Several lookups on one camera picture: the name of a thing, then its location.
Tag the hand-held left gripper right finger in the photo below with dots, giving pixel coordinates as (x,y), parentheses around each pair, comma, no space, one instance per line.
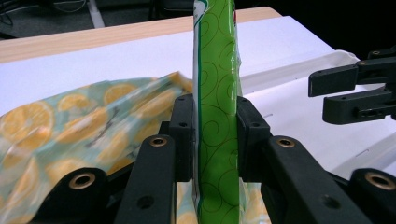
(295,180)

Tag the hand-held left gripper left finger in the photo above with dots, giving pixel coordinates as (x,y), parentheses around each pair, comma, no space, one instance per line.
(155,174)

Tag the white plastic tray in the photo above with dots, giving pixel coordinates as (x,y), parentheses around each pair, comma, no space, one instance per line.
(311,133)

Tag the green snack packet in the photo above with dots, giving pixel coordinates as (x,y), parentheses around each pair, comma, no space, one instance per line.
(218,93)

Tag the white table sheet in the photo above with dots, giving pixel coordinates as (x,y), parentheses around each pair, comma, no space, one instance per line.
(124,62)

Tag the white desk leg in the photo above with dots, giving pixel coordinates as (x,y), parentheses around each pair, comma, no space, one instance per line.
(96,14)

